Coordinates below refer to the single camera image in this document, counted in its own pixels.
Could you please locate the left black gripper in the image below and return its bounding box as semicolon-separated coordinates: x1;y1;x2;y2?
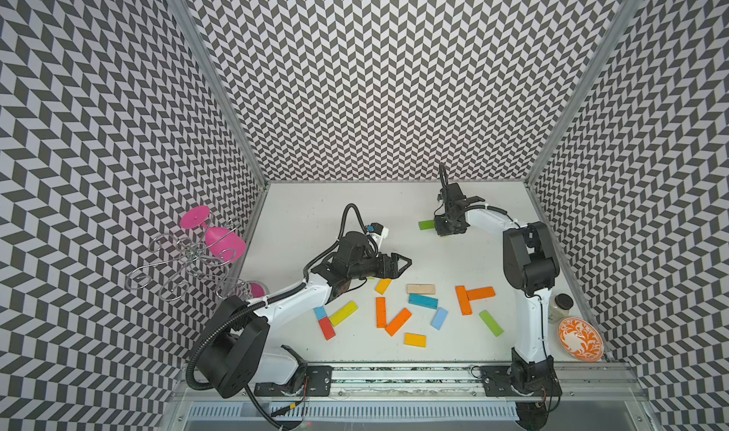
349;251;413;279

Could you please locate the green small block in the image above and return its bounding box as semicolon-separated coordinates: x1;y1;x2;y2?
418;220;435;231

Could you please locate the natural wood block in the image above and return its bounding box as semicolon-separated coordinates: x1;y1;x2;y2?
406;284;436;295

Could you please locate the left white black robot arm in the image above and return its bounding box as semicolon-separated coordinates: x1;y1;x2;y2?
184;220;412;399

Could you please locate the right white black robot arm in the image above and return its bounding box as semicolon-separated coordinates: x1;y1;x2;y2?
434;163;562;399

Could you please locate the yellow-orange tilted block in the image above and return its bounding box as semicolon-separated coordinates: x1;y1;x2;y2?
375;279;392;295

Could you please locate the teal block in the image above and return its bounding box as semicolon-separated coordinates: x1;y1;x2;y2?
408;294;439;309

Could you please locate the orange vertical block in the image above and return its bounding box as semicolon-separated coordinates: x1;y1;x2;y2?
376;296;387;328

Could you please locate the orange diagonal block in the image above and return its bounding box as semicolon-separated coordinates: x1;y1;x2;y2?
385;308;412;337

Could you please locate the light blue small block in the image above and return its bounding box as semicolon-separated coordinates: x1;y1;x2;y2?
430;308;449;330

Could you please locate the yellow-green long block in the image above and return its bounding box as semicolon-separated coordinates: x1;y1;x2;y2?
330;301;359;327

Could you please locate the yellow-orange bottom block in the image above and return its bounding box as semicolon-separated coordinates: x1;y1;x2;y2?
404;333;427;349

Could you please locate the red small block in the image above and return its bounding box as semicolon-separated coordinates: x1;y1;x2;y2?
318;317;336;341

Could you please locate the green long block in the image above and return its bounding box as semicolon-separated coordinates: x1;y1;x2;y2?
478;311;504;337

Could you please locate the small dark lidded jar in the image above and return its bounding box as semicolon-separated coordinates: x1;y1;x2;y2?
548;292;574;324

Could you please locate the pink plastic wine glass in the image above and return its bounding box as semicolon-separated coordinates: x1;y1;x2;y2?
180;205;247;263

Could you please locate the orange patterned bowl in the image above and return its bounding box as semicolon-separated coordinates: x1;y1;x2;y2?
557;317;605;363

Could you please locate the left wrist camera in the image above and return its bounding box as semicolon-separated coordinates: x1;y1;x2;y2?
366;222;388;246

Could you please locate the aluminium mounting rail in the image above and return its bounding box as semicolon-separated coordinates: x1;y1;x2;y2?
175;362;645;404

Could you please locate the silver wire glass rack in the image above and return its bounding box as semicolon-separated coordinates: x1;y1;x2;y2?
123;218;248;304

